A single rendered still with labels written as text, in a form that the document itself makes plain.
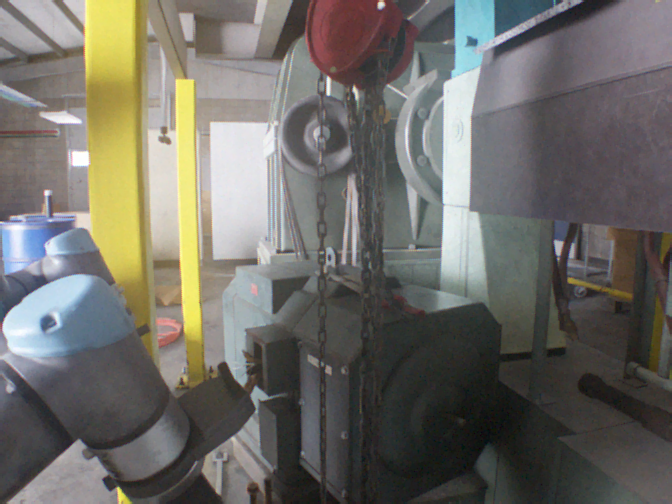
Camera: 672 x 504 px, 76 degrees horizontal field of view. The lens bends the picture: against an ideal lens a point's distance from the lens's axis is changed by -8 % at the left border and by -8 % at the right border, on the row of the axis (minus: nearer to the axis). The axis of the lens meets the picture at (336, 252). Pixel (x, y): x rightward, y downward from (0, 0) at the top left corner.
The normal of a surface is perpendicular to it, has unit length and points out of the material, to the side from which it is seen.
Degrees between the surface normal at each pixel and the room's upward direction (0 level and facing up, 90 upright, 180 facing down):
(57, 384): 62
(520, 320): 72
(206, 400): 25
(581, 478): 90
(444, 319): 90
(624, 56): 78
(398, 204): 90
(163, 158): 90
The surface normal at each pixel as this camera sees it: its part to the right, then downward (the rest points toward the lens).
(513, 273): 0.22, -0.18
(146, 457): 0.52, 0.29
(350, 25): -0.34, 0.15
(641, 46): -0.95, -0.18
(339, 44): -0.50, 0.35
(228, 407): -0.24, -0.86
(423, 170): 0.23, 0.13
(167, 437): 0.88, 0.00
